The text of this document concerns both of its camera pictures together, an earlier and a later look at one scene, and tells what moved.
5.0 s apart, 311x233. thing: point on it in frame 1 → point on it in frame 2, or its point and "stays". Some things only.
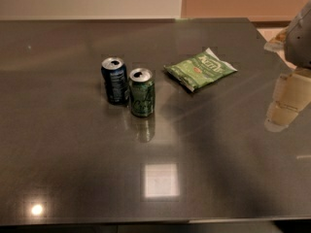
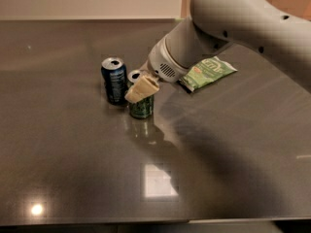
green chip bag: x=199 y=70 stays
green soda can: x=142 y=88 stays
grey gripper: x=299 y=44 → x=160 y=63
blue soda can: x=116 y=78 stays
